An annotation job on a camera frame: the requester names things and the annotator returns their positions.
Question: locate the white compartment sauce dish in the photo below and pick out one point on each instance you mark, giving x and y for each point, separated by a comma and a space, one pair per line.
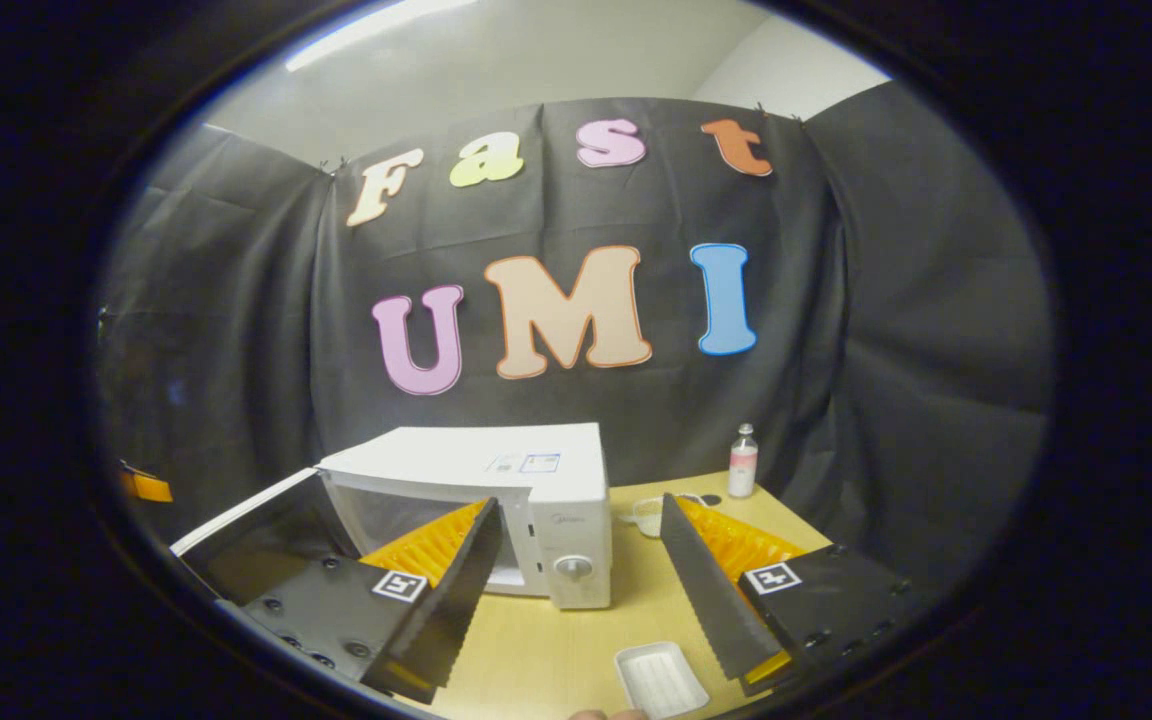
648, 515

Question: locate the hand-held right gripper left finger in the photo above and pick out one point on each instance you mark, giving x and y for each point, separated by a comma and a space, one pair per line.
461, 590

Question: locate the small bottle with pink label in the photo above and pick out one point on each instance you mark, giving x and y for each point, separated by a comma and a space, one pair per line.
743, 465

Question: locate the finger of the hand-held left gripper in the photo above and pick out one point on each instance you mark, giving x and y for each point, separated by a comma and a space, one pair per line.
148, 487

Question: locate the white microwave oven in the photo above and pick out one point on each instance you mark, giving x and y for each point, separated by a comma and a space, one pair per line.
456, 460

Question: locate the black backdrop cloth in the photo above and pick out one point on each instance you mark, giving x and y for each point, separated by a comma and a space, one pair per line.
886, 330

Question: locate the white foam tray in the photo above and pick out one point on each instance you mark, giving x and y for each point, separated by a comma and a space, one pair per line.
661, 680

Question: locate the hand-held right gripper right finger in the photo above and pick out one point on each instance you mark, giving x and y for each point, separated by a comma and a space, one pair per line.
716, 600

